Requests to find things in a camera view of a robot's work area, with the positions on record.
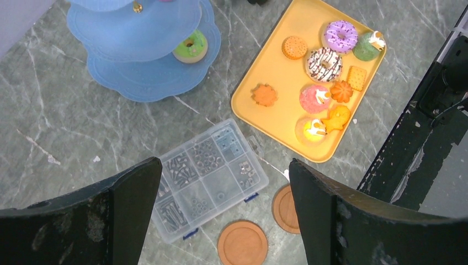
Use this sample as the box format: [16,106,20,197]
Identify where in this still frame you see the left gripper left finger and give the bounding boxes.
[1,157,163,264]

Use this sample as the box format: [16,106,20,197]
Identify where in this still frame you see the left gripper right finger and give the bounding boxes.
[289,159,467,264]

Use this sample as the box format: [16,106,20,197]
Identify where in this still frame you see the blue three-tier cake stand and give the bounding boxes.
[67,1,221,102]

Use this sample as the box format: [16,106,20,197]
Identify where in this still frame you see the purple donut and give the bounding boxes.
[322,20,359,54]

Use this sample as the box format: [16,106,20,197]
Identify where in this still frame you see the green donut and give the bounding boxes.
[172,29,208,63]

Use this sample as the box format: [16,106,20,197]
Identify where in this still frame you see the brown round coaster right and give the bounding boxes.
[272,184,300,235]

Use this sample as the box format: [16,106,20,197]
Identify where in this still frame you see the brown round coaster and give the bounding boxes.
[217,220,268,264]
[272,184,300,235]

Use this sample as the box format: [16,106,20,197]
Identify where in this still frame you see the brown round coaster left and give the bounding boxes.
[217,220,268,264]

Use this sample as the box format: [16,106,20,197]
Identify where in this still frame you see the yellow cupcake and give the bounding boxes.
[295,118,327,146]

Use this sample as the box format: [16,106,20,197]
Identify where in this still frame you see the fish shaped orange cookie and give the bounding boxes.
[321,105,350,133]

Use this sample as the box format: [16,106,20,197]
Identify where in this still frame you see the clear plastic screw box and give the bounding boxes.
[151,119,269,243]

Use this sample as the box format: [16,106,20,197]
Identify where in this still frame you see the orange pumpkin pastry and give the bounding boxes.
[330,81,353,103]

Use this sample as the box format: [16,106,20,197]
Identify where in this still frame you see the yellow serving tray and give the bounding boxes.
[231,1,387,163]

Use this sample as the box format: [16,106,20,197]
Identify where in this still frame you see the flower shaped orange cookie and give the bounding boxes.
[252,84,278,107]

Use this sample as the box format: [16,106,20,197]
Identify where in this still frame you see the square yellow cracker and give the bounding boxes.
[347,66,367,91]

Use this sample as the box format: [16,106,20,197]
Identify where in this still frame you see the white chocolate drizzle donut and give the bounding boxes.
[305,47,343,83]

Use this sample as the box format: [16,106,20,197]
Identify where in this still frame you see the green cupcake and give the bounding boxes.
[353,31,386,61]

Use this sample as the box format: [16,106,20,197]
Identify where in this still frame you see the round orange biscuit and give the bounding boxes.
[281,36,308,60]

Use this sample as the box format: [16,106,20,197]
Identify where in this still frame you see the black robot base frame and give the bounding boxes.
[358,11,467,218]

